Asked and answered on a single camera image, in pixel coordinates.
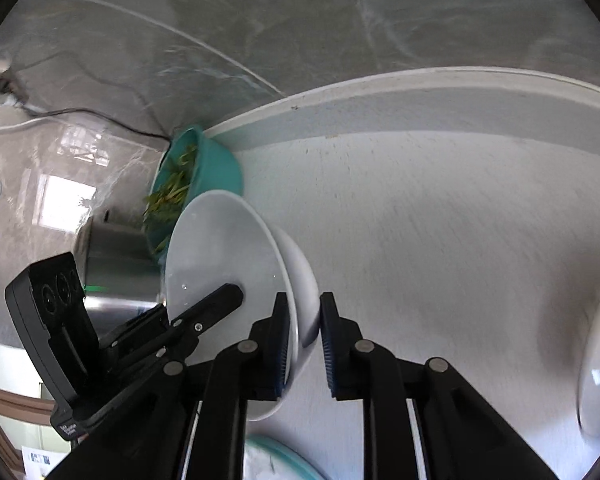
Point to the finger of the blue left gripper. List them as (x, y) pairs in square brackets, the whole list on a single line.
[(207, 312)]

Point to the teal floral plate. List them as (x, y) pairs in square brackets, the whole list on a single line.
[(266, 458)]

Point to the teal colander with greens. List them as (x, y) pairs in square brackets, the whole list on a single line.
[(194, 164)]

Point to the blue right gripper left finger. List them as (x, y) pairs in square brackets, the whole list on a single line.
[(271, 336)]

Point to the stainless steel pot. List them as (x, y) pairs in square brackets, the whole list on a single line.
[(120, 278)]

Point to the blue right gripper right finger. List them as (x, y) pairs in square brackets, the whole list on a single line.
[(343, 363)]

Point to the white bowl dark rim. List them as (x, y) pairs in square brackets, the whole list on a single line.
[(225, 269)]

